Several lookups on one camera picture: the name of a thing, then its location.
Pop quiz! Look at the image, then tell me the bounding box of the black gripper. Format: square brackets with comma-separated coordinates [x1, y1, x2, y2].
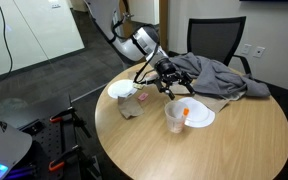
[153, 57, 197, 101]

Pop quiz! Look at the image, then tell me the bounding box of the orange glue stick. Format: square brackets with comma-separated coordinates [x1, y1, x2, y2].
[177, 107, 190, 133]

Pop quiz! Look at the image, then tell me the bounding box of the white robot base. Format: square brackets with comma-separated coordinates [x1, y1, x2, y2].
[0, 105, 34, 180]

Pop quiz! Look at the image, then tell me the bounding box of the flat brown paper napkin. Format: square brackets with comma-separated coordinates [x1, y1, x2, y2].
[193, 94, 230, 114]
[169, 82, 196, 96]
[127, 69, 148, 84]

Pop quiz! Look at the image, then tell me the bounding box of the pale yellow paper packet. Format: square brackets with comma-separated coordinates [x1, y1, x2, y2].
[132, 82, 146, 90]

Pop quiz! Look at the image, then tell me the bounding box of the clear plastic cup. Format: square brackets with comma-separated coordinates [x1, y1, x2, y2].
[164, 100, 190, 134]

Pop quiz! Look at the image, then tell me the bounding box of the white paper plate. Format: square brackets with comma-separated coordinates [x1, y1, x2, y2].
[177, 96, 216, 129]
[107, 79, 139, 100]

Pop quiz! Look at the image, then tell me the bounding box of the grey hoodie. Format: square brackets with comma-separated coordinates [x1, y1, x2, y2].
[168, 52, 271, 101]

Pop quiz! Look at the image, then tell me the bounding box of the crumpled brown paper napkin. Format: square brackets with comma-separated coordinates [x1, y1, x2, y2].
[117, 94, 145, 120]

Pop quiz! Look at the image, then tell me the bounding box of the black mesh office chair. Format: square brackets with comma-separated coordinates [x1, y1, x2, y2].
[186, 16, 252, 76]

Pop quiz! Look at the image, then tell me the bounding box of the wooden door with glass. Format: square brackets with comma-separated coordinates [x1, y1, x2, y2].
[118, 0, 169, 68]

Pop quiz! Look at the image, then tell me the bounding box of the black orange bar clamp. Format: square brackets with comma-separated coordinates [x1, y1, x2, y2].
[48, 144, 100, 180]
[49, 106, 92, 139]

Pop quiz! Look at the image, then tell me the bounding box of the black perforated mounting table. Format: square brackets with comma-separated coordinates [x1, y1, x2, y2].
[3, 94, 100, 180]

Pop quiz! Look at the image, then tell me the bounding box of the white wall outlet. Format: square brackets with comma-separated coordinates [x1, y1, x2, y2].
[240, 43, 252, 56]

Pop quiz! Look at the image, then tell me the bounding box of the silver door handle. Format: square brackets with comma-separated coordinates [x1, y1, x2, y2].
[122, 12, 135, 20]

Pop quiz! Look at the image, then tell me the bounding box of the white wall plate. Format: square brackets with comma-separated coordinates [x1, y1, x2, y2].
[252, 45, 266, 59]

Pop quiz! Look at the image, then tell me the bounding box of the black mounting bracket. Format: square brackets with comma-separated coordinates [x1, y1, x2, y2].
[18, 118, 46, 136]

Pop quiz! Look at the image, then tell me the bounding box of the thin black hanging cable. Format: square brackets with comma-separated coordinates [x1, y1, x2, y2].
[0, 0, 14, 83]

